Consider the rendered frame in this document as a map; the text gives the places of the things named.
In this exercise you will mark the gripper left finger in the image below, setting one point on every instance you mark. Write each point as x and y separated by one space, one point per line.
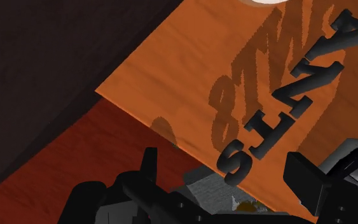
154 194

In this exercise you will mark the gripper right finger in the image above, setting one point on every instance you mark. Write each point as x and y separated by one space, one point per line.
309 183

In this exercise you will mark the grey textured block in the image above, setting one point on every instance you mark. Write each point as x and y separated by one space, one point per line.
209 189

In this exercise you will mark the black letter decoration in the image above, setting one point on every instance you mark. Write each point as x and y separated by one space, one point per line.
273 136

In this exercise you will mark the orange wooden table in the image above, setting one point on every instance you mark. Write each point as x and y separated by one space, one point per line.
178 80

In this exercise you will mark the white round dish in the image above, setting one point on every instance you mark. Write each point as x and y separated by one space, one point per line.
267 1

